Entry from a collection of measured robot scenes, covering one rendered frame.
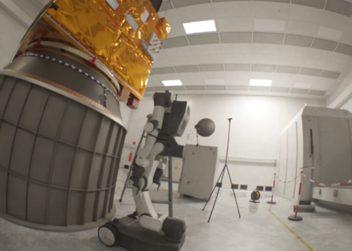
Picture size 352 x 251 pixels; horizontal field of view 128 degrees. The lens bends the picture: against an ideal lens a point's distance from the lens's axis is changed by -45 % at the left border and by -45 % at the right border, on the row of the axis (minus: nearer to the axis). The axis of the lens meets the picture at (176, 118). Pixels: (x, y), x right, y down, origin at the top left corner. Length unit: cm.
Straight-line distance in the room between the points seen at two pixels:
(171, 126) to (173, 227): 85
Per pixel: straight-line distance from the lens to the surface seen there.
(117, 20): 238
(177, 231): 137
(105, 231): 144
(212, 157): 428
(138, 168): 119
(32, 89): 150
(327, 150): 591
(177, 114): 135
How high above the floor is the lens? 80
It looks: 17 degrees up
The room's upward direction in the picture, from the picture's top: 10 degrees clockwise
